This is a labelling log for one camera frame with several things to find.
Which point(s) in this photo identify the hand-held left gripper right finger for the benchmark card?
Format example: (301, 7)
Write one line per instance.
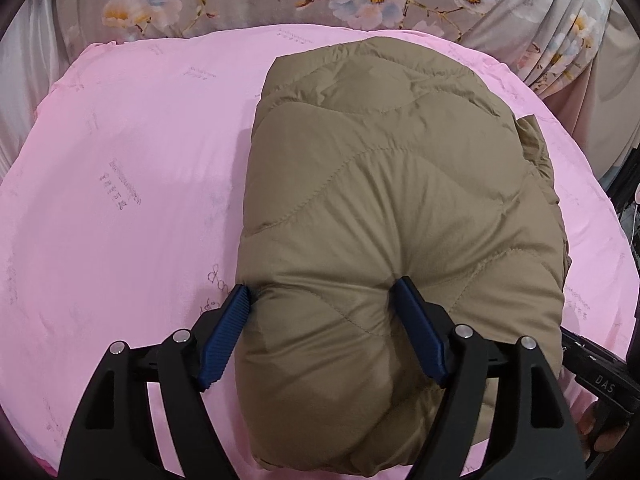
(417, 325)

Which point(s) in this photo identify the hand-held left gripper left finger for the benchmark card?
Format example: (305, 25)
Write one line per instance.
(226, 330)

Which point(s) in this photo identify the khaki quilted puffer jacket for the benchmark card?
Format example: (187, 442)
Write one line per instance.
(380, 200)

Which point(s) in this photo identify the person's right hand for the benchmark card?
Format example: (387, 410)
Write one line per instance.
(588, 422)

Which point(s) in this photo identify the pink bed sheet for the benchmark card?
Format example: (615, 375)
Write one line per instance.
(125, 170)

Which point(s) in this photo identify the beige pink curtain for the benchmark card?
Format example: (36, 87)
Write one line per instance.
(595, 110)

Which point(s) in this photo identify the white satin curtain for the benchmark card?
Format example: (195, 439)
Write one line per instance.
(25, 85)

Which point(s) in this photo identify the dark metal frame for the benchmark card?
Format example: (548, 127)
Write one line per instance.
(627, 220)

